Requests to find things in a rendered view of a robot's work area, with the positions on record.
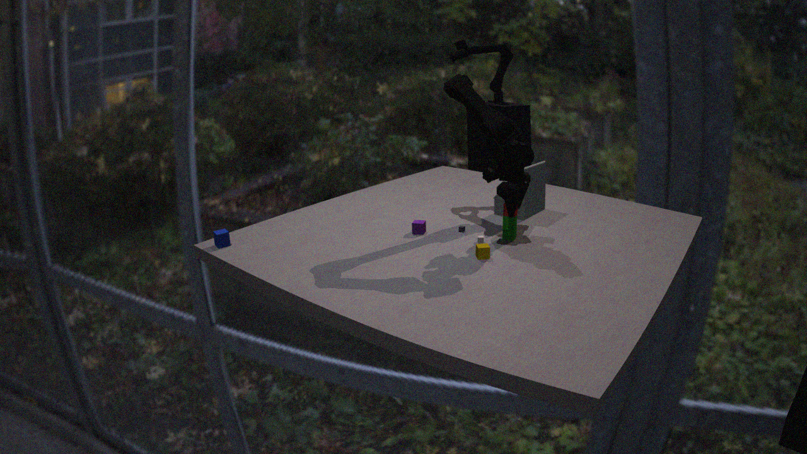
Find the yellow block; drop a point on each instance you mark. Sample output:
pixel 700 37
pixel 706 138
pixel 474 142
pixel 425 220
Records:
pixel 482 251

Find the purple cube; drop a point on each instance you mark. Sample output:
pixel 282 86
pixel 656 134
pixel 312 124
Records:
pixel 419 227

